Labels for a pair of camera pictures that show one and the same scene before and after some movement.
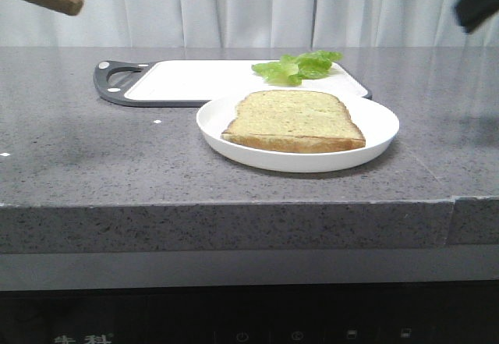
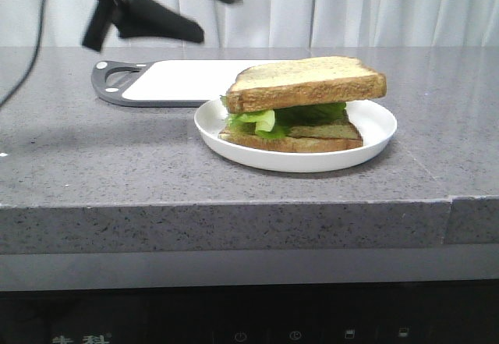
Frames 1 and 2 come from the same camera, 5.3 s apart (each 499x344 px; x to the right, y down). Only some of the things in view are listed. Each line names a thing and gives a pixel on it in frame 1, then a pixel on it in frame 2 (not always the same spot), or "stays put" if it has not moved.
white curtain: x=250 y=8 stays put
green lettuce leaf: x=290 y=71 -> x=276 y=122
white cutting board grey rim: x=192 y=83 stays put
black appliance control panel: x=444 y=312 stays put
